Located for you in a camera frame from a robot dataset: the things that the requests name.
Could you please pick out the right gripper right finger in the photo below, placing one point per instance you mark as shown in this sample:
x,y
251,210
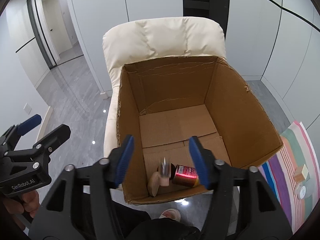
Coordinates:
x,y
204,161

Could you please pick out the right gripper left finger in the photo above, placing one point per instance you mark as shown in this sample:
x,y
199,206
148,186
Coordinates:
x,y
119,160

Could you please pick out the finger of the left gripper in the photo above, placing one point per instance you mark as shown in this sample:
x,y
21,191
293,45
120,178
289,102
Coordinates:
x,y
53,140
29,124

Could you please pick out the red tin can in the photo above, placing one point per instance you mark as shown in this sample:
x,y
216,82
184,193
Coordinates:
x,y
185,176

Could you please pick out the clear bottle pink cap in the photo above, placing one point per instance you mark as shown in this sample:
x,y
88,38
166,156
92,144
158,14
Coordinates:
x,y
164,170

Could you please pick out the beige round sponge puff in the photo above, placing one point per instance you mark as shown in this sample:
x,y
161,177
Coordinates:
x,y
154,184

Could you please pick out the white round compact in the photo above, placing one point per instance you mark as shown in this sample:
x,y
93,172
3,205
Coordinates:
x,y
300,191

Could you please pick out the person's left hand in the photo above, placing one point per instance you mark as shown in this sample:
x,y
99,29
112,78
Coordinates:
x,y
28,202

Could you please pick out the person's sandalled foot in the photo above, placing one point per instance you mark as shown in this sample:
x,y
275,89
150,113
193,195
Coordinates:
x,y
173,214

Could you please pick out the brown cardboard box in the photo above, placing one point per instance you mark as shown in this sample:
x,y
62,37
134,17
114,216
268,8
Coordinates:
x,y
164,102

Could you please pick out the striped colourful blanket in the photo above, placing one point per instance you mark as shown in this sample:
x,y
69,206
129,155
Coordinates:
x,y
279,170

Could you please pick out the small wooden cube box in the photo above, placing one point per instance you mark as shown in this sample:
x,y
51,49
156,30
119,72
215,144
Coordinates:
x,y
301,174

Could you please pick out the cream padded armchair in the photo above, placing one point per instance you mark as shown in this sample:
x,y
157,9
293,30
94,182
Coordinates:
x,y
150,39

